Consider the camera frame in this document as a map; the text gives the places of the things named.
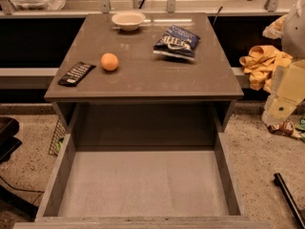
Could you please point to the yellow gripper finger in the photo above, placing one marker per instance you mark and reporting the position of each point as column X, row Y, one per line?
column 277, row 109
column 289, row 82

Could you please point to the blue chip bag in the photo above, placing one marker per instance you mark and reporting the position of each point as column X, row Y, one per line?
column 177, row 42

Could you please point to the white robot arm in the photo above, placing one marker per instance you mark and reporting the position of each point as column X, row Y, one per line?
column 293, row 32

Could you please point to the open grey top drawer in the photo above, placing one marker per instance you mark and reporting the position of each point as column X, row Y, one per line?
column 143, row 167

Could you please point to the brown snack packet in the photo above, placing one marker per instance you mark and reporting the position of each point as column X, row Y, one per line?
column 286, row 128

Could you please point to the green snack packet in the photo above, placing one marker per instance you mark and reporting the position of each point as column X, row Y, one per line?
column 301, row 124

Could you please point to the yellow cloth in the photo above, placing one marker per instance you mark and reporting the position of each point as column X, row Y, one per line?
column 260, row 64

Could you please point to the black rod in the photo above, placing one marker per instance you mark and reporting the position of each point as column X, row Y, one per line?
column 299, row 214

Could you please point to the white bowl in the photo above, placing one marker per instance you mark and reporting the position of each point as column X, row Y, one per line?
column 128, row 20

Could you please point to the orange fruit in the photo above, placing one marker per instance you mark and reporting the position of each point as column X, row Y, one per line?
column 109, row 61

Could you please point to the black snack bar wrapper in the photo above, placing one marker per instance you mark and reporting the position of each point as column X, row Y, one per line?
column 75, row 74

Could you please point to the wire mesh basket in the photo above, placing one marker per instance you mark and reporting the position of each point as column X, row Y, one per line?
column 57, row 138

